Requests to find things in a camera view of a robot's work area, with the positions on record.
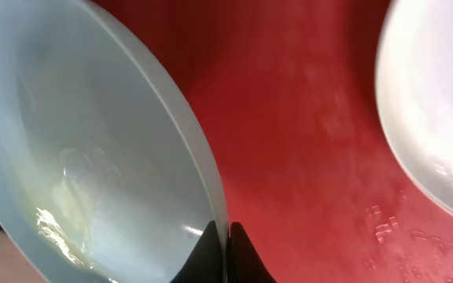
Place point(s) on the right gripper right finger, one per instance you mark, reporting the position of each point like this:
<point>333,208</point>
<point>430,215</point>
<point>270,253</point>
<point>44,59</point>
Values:
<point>244,263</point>

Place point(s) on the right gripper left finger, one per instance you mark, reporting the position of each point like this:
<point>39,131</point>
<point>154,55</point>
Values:
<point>205,263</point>

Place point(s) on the light blue plate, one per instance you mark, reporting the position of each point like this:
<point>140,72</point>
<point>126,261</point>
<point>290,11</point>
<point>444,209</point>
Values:
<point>105,172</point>

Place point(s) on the white plate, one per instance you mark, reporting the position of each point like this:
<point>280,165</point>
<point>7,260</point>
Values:
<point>414,93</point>

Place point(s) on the red plastic tray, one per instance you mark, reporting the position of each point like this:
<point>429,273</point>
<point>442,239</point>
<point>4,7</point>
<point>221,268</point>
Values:
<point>284,92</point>

